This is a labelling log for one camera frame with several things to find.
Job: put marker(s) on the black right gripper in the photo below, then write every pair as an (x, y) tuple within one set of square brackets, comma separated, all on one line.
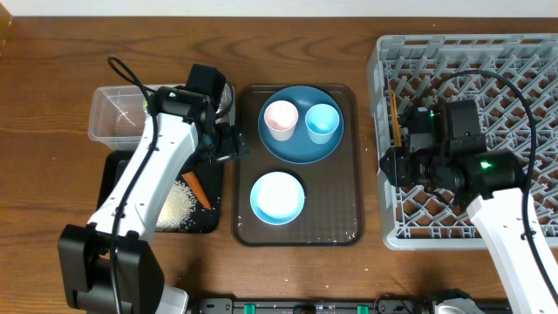
[(398, 173)]

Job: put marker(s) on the brown serving tray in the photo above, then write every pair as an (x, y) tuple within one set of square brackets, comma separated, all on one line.
[(332, 213)]

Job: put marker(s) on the orange carrot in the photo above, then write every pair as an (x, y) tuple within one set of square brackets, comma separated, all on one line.
[(193, 182)]

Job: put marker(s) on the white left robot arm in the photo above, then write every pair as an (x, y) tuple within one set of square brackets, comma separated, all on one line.
[(108, 265)]

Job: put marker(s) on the black plastic tray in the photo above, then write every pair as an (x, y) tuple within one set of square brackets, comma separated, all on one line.
[(210, 177)]

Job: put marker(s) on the pink cup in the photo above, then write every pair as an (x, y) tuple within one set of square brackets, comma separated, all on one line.
[(280, 118)]

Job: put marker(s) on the clear plastic bin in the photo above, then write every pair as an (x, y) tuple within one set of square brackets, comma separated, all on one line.
[(118, 117)]

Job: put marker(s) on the light blue cup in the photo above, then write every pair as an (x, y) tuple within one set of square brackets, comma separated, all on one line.
[(321, 121)]

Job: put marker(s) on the grey dishwasher rack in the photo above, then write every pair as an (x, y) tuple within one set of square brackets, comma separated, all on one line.
[(406, 65)]

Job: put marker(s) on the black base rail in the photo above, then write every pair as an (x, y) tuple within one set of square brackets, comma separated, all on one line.
[(228, 306)]

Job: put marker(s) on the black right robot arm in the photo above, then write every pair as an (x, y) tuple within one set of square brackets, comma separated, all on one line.
[(495, 195)]

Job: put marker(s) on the pile of rice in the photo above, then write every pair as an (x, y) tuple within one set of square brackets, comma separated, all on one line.
[(183, 213)]

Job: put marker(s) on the dark blue plate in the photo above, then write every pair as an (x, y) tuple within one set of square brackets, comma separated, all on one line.
[(299, 149)]

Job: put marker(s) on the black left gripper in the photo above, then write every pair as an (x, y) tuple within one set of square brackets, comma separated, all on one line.
[(232, 150)]

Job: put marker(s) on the light blue bowl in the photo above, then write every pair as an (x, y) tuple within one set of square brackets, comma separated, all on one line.
[(277, 198)]

